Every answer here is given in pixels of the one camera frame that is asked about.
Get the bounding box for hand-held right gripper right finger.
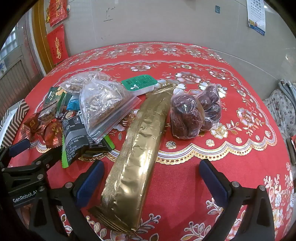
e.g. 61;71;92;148
199;159;275;241

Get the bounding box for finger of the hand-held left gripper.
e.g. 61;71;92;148
30;152;62;176
0;139;31;163

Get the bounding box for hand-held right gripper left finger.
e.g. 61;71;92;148
29;160;105;241

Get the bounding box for red packet gold logo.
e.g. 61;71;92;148
20;112;50;142

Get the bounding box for red candy wrapper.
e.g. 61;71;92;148
44;118;64;149

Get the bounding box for striped cardboard box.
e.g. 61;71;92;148
0;99;30;149

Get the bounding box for black packet with green edges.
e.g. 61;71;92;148
61;116;115;168

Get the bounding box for black coffee packet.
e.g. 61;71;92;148
55;110;82;121

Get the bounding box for long gold foil packet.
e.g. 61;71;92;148
87;84;175;234

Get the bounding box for dark green snack packet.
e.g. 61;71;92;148
43;87;67;106

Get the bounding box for blue snack packet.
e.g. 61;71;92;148
66;95;81;110

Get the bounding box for snacks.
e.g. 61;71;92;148
170;89;205;139

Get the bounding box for large zip bag of nuts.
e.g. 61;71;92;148
79;80;141;144

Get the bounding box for small clear bag red dates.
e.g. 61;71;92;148
195;83;223;131

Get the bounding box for small clear bag of nuts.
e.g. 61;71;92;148
59;71;110;94

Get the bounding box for green-lid white tub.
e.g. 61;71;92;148
121;75;158;96

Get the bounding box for red floral tablecloth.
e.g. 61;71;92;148
7;42;292;241

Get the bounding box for metal door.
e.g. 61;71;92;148
0;14;44;121

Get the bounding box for floral cloth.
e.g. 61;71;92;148
262;89;296;139

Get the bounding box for glass block window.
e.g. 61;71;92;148
0;28;26;61

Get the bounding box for stack of grey clothes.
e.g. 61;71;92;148
277;80;296;102

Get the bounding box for golden door frame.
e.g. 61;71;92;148
31;0;56;75

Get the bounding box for red wall poster gold figure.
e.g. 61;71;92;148
46;24;69;65

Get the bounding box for wall calendar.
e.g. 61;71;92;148
246;0;266;36

